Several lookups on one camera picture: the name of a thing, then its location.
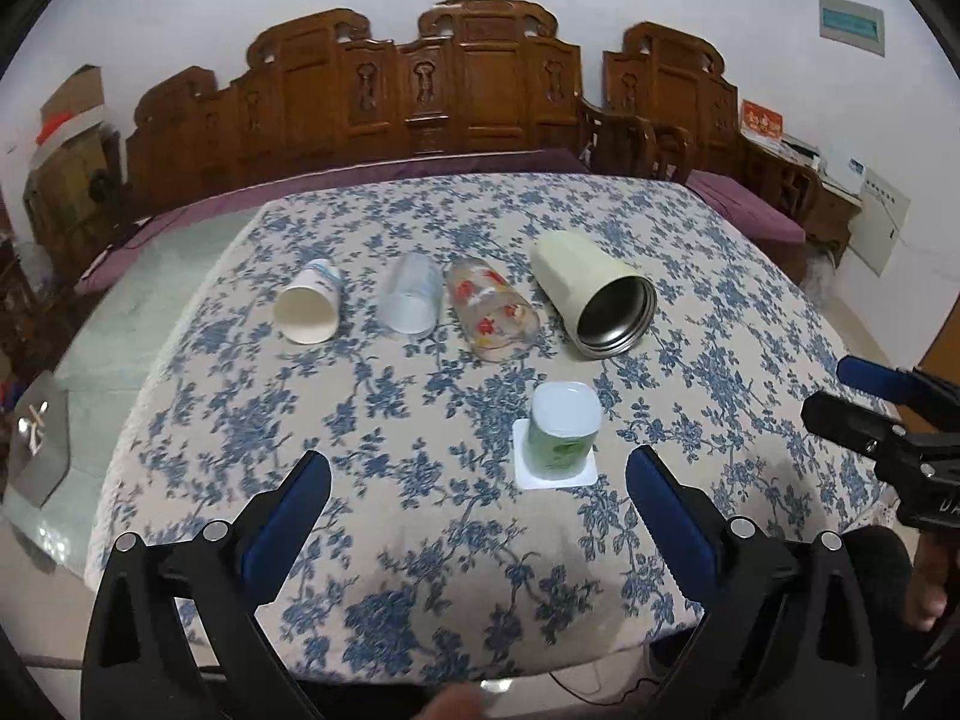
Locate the carved wooden armchair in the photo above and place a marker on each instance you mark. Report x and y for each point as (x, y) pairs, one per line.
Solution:
(675, 82)

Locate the white distribution board door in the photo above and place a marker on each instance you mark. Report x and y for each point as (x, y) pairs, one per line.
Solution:
(885, 229)

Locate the purple armchair cushion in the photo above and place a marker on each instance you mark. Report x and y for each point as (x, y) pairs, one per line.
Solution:
(742, 210)

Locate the red flower printed glass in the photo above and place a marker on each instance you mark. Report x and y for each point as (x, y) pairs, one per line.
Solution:
(487, 307)

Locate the wooden side table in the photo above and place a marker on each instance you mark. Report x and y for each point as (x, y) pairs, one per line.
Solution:
(795, 187)

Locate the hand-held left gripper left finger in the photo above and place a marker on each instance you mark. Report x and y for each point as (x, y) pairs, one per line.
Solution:
(289, 521)

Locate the green yogurt cup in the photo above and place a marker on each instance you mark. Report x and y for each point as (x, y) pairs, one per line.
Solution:
(562, 435)

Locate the cream steel-lined thermos cup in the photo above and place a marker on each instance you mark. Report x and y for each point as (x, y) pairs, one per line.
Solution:
(562, 277)

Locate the clear plastic cup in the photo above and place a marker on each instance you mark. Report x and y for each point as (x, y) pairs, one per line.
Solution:
(409, 300)

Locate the stacked cardboard boxes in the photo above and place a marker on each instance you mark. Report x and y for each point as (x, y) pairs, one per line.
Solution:
(67, 165)

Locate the purple sofa cushion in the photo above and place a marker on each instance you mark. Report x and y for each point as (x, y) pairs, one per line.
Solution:
(225, 199)

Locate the white box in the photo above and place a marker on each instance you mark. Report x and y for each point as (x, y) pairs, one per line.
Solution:
(847, 176)

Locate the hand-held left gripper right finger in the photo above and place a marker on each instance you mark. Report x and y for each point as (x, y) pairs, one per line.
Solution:
(667, 521)

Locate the dark fuzzy clothing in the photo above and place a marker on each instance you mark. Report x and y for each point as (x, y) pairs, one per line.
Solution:
(877, 570)

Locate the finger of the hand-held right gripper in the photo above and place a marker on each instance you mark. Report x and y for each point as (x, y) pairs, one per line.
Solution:
(847, 420)
(874, 379)

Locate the grey wall panel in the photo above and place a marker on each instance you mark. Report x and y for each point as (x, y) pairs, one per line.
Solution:
(851, 24)

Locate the person's right hand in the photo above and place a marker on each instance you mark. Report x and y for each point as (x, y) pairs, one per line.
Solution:
(934, 577)

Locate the red desk calendar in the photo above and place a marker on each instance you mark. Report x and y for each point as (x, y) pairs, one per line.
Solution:
(761, 120)

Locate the carved wooden sofa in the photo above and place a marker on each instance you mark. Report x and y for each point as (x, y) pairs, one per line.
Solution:
(337, 105)

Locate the blue floral tablecloth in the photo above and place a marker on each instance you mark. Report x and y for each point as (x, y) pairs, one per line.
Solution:
(420, 540)

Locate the wooden dining chair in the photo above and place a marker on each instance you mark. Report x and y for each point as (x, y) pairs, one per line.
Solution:
(630, 142)

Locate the white paper cup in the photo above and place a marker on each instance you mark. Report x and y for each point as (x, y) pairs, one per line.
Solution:
(304, 311)

